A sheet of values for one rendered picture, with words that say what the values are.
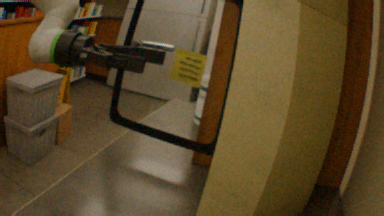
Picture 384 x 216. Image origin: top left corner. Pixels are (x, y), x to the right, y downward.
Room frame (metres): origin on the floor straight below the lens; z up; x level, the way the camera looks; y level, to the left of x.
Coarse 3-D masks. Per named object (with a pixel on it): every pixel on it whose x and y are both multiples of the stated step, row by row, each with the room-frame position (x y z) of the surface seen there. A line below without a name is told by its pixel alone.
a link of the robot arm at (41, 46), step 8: (48, 16) 1.00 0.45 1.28; (40, 24) 0.99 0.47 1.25; (48, 24) 0.98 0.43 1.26; (56, 24) 0.99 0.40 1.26; (64, 24) 1.02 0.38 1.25; (40, 32) 0.95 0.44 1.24; (48, 32) 0.96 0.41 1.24; (56, 32) 0.96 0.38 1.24; (32, 40) 0.95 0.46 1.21; (40, 40) 0.94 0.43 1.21; (48, 40) 0.94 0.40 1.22; (56, 40) 0.94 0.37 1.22; (32, 48) 0.94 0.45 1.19; (40, 48) 0.94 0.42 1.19; (48, 48) 0.94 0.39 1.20; (32, 56) 0.95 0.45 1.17; (40, 56) 0.95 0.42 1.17; (48, 56) 0.94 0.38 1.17
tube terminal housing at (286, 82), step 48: (288, 0) 0.75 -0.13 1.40; (336, 0) 0.82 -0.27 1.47; (240, 48) 0.76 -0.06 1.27; (288, 48) 0.75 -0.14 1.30; (336, 48) 0.83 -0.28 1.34; (240, 96) 0.76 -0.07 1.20; (288, 96) 0.74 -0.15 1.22; (336, 96) 0.85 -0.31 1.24; (240, 144) 0.76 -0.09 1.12; (288, 144) 0.76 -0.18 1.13; (240, 192) 0.75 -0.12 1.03; (288, 192) 0.80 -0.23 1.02
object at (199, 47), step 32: (160, 0) 1.14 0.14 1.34; (192, 0) 1.11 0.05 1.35; (160, 32) 1.13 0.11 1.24; (192, 32) 1.11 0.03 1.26; (224, 32) 1.08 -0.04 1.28; (192, 64) 1.10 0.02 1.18; (224, 64) 1.08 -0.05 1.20; (128, 96) 1.15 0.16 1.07; (160, 96) 1.12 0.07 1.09; (192, 96) 1.10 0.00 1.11; (224, 96) 1.08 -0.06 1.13; (160, 128) 1.12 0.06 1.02; (192, 128) 1.09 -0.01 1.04
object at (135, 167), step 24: (120, 144) 1.15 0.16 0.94; (144, 144) 1.20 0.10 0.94; (168, 144) 1.25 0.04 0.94; (96, 168) 0.92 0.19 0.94; (120, 168) 0.97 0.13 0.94; (144, 168) 1.02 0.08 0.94; (168, 168) 1.07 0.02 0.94; (192, 168) 1.10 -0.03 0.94; (48, 192) 0.68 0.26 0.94; (72, 192) 0.73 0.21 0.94; (96, 192) 0.78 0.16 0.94; (120, 192) 0.83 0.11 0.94; (144, 192) 0.87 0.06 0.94; (168, 192) 0.91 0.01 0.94; (192, 192) 0.94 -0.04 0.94; (312, 192) 1.01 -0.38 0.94; (336, 192) 1.02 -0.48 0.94
